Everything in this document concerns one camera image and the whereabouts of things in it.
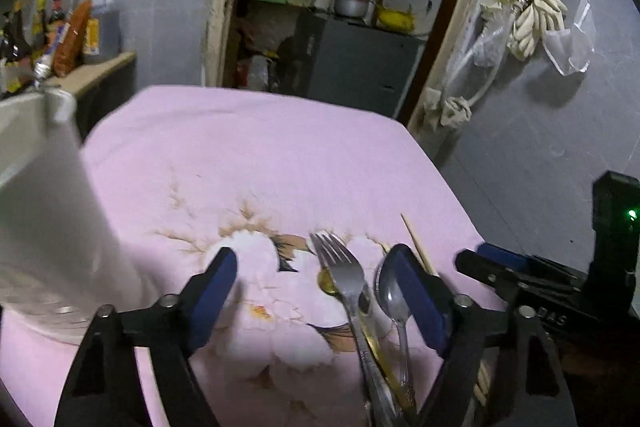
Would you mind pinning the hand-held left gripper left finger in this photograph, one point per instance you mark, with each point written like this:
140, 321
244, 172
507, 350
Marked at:
216, 292

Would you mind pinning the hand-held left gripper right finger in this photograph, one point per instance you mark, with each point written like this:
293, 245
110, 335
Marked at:
420, 302

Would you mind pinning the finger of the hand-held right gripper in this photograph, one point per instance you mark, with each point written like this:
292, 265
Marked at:
487, 264

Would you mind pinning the silver spoon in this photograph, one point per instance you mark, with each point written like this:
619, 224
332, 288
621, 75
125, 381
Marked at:
392, 297

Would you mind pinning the silver fork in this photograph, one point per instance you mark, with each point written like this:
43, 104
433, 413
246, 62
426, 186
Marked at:
345, 282

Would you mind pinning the gold spoon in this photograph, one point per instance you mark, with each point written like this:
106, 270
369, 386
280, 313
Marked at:
327, 283

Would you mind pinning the pink floral cloth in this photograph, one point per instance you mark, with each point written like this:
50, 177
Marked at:
250, 157

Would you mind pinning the white hanging plastic bag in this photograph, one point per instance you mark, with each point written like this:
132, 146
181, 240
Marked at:
570, 47

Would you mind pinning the clear plastic bag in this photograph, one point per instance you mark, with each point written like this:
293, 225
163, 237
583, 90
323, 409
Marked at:
487, 44

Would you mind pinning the dark grey cabinet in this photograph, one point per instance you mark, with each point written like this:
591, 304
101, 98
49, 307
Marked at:
350, 62

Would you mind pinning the cream rubber gloves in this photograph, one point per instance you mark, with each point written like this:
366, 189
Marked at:
525, 22

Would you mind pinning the beige kitchen counter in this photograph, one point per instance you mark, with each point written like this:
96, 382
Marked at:
100, 67

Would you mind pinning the yellow bowl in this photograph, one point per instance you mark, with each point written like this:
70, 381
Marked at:
396, 19

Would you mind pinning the blue and white packet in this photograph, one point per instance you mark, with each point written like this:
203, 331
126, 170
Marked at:
42, 68

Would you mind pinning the orange spice packet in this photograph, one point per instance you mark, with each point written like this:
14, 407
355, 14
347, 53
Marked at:
72, 39

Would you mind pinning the metal cooking pot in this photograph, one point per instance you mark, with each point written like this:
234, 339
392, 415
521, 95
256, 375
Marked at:
350, 7

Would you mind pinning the large dark vinegar jug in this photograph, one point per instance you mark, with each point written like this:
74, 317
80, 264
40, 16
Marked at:
102, 22

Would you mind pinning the black pump dark bottle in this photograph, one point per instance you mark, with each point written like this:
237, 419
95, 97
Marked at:
7, 67

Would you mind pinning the yellow label dark bottle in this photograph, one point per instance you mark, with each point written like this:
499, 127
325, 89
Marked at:
17, 37

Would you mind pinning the wooden door frame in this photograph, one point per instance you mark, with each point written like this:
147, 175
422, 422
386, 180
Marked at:
220, 7

